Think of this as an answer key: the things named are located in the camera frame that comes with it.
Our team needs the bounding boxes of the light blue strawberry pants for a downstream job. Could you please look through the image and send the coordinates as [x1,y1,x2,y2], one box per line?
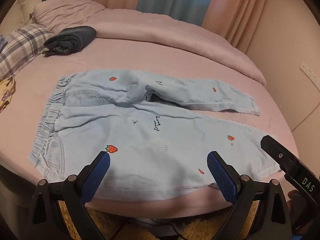
[27,70,282,202]

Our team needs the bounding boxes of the plaid pillow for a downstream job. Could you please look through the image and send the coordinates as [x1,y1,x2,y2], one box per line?
[0,24,55,80]

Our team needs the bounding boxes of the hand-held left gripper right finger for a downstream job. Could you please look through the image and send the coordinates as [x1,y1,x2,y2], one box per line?
[206,151,293,240]

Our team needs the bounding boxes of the beige shaggy rug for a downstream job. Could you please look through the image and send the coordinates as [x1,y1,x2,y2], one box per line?
[57,200,258,240]

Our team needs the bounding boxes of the dark folded garment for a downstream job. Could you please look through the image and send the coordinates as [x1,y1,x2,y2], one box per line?
[43,26,97,57]

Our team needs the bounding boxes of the white wall socket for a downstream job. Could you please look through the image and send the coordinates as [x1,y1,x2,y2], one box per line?
[300,62,320,90]

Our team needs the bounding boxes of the yellow printed cloth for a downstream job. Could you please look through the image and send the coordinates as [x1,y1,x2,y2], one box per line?
[0,77,16,113]

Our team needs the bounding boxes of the pink bed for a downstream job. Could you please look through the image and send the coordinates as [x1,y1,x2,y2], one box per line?
[0,0,300,218]

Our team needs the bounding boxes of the pink duvet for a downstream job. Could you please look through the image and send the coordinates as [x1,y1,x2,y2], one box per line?
[33,0,267,88]

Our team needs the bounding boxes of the dark bed base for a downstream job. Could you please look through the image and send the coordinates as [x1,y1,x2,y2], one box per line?
[125,217,185,238]

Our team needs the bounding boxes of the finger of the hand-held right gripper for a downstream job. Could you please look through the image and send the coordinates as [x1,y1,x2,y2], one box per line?
[260,135,300,172]

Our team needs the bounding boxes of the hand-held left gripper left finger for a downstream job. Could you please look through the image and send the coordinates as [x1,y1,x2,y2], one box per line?
[25,151,112,240]

